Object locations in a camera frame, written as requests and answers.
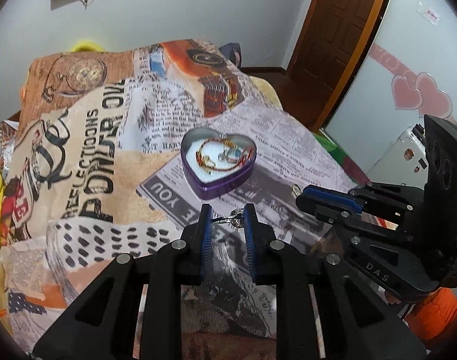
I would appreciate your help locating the small paper note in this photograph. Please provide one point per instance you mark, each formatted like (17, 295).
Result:
(431, 14)

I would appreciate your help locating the white sliding wardrobe door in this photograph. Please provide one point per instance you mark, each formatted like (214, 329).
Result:
(419, 52)

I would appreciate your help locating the purple heart-shaped tin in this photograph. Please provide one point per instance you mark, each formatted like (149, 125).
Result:
(217, 180)

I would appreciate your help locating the blue grey backpack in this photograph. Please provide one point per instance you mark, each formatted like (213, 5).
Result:
(232, 55)

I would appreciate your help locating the white suitcase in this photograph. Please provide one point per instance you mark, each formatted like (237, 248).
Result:
(402, 157)

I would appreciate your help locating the yellow curved headboard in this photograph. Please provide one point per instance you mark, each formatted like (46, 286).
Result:
(86, 45)

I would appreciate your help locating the brown wooden door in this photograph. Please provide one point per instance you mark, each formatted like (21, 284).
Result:
(333, 37)

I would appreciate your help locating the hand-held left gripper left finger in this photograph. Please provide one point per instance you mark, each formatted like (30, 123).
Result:
(206, 240)

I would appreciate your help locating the person's right forearm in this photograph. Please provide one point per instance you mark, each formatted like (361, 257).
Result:
(434, 311)

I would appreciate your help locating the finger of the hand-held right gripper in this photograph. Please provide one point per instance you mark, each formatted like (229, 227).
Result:
(322, 212)
(335, 198)

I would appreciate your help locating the striped cloth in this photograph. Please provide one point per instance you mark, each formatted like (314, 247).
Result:
(1, 146)

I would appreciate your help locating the silver blue charm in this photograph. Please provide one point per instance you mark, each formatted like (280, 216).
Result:
(228, 153)

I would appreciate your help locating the newspaper printed blanket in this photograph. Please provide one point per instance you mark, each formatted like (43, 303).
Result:
(138, 138)

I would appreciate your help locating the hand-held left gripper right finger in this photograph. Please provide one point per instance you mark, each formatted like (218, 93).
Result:
(250, 240)

